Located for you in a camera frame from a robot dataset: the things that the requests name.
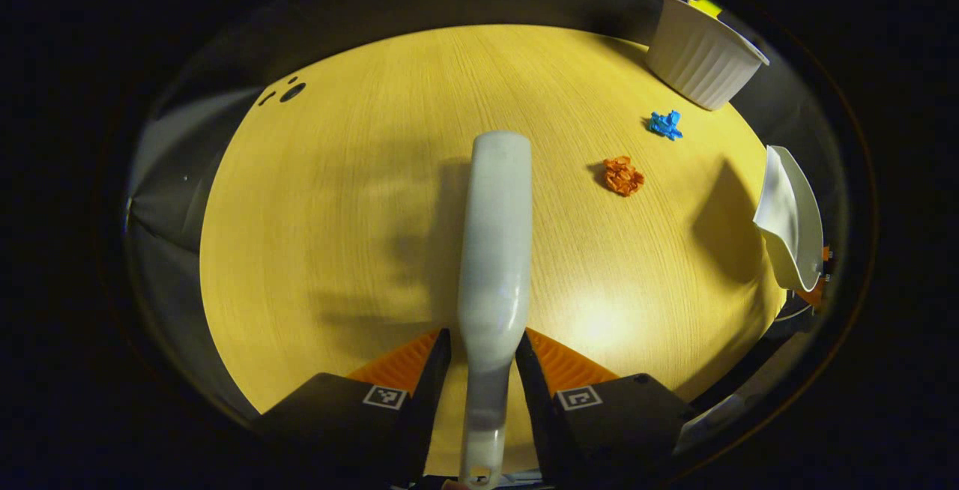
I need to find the blue paper trash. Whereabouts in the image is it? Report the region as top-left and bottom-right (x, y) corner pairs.
(648, 109), (684, 141)

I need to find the wooden desktop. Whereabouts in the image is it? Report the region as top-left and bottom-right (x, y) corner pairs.
(199, 23), (787, 476)

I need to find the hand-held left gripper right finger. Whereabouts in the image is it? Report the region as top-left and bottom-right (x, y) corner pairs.
(515, 327), (698, 487)

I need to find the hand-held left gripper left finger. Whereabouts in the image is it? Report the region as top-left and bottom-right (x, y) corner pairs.
(251, 327), (453, 487)

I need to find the white dustpan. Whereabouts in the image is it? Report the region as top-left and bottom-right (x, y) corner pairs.
(752, 145), (825, 293)

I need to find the white ribbed garbage bin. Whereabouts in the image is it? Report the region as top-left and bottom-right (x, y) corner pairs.
(646, 0), (770, 112)

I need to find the orange paper trash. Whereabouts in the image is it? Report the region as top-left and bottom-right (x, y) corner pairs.
(602, 156), (645, 197)

